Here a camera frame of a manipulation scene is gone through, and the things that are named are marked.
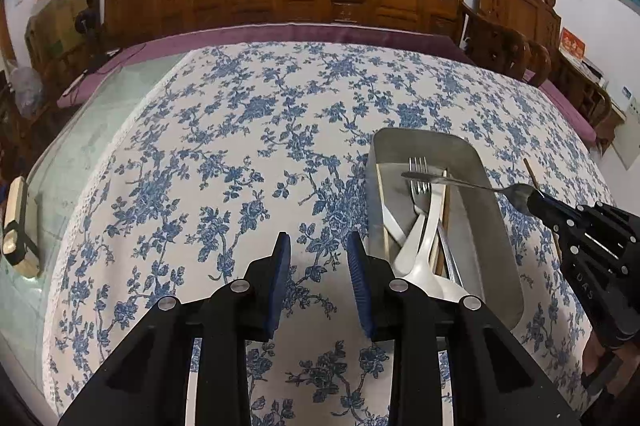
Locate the wooden side table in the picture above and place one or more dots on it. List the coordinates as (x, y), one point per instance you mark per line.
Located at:
(595, 95)

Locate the purple armchair cushion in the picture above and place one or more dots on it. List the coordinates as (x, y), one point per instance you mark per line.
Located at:
(565, 105)

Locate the blue floral tablecloth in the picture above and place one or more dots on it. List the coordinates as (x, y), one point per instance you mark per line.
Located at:
(225, 130)

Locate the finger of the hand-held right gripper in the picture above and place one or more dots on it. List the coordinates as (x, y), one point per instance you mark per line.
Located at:
(575, 251)
(545, 206)

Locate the wooden block with black band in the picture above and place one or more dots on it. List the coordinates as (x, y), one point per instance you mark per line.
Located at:
(20, 226)

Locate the person's right hand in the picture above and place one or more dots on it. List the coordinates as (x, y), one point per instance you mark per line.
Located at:
(592, 358)

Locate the rectangular steel tray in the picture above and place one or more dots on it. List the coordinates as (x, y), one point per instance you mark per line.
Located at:
(475, 226)

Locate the long purple sofa cushion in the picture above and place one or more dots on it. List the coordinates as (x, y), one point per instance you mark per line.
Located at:
(300, 33)

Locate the white plastic fork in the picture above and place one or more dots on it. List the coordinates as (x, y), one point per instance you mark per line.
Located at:
(419, 178)

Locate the small black fan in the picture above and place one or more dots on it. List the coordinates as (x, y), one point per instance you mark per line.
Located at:
(86, 23)

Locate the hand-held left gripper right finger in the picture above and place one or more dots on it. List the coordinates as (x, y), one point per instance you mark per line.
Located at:
(357, 276)

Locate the white board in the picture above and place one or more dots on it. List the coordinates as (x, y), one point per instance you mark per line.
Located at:
(627, 135)

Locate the large cardboard box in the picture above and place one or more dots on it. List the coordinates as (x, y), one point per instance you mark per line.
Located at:
(55, 20)

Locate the clear plastic bag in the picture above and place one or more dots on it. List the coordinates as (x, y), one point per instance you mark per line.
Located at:
(25, 90)

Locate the red box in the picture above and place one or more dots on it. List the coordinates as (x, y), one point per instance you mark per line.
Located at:
(572, 43)

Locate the plain steel spoon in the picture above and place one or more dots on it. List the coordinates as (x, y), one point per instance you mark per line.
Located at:
(450, 181)

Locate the brown wooden chopstick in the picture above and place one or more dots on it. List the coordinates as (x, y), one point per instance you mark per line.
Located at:
(529, 171)
(444, 206)

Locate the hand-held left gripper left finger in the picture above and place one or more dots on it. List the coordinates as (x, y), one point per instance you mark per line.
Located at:
(280, 271)

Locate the carved wooden armchair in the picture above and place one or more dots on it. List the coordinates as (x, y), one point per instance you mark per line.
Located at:
(515, 5)

